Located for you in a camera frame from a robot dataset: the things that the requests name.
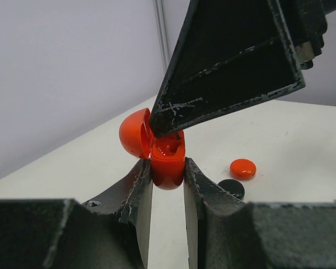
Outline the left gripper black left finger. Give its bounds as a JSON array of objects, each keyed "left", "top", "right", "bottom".
[{"left": 0, "top": 160, "right": 153, "bottom": 268}]

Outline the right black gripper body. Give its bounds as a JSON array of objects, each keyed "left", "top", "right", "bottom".
[{"left": 280, "top": 0, "right": 336, "bottom": 70}]

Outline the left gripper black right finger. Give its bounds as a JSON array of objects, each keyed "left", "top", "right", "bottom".
[{"left": 184, "top": 158, "right": 336, "bottom": 268}]

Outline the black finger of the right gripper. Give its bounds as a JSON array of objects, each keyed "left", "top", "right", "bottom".
[{"left": 149, "top": 1, "right": 305, "bottom": 137}]

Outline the black earbud charging case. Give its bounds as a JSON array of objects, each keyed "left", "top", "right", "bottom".
[{"left": 218, "top": 179, "right": 245, "bottom": 201}]

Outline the orange charging case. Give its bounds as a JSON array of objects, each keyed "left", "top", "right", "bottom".
[
  {"left": 230, "top": 159, "right": 257, "bottom": 180},
  {"left": 119, "top": 108, "right": 186, "bottom": 190}
]

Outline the right aluminium frame post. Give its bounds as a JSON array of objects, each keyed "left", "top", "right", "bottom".
[{"left": 153, "top": 0, "right": 171, "bottom": 72}]

